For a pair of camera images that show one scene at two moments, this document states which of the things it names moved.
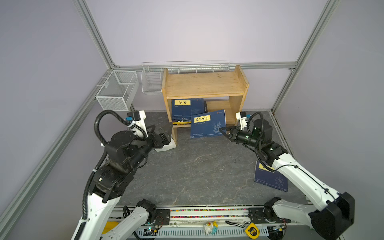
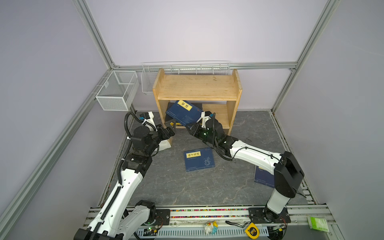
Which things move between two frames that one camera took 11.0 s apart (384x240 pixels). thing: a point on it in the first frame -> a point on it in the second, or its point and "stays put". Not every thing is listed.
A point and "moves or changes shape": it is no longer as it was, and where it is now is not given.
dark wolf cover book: [205, 106] -> [167, 116]
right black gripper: [234, 134] -> [196, 130]
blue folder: [208, 124] moves or changes shape
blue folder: [266, 175] stays put
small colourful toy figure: [211, 228] stays put
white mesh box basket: [120, 92] stays put
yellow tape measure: [252, 231] stays put
